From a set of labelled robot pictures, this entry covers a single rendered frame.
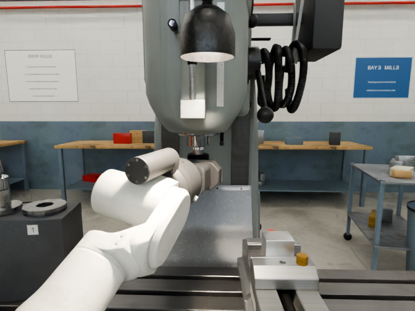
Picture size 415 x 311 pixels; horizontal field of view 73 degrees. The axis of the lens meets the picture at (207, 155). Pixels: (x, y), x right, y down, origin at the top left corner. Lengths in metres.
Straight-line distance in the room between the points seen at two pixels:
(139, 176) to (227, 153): 0.64
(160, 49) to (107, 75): 4.65
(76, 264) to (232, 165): 0.73
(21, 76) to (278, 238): 5.49
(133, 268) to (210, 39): 0.27
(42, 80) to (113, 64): 1.25
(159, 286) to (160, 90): 0.46
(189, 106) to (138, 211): 0.19
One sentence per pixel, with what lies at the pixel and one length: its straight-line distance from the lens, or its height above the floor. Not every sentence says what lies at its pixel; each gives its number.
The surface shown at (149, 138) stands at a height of 0.96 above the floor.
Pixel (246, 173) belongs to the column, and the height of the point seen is 1.14.
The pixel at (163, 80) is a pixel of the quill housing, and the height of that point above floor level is 1.40.
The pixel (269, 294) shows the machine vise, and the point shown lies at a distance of 0.61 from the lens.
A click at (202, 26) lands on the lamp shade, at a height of 1.45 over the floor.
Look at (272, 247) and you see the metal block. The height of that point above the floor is 1.07.
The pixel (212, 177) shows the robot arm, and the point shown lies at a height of 1.23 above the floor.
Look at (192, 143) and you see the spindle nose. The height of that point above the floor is 1.29.
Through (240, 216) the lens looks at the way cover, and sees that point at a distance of 0.98.
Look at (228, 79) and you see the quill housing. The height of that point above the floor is 1.41.
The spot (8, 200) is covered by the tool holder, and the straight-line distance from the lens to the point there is 0.79.
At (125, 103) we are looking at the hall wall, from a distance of 5.03.
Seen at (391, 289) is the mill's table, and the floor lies 0.94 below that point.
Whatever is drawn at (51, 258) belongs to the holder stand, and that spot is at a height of 1.04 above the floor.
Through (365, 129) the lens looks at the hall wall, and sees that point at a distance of 5.38.
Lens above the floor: 1.35
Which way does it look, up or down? 9 degrees down
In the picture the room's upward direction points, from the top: straight up
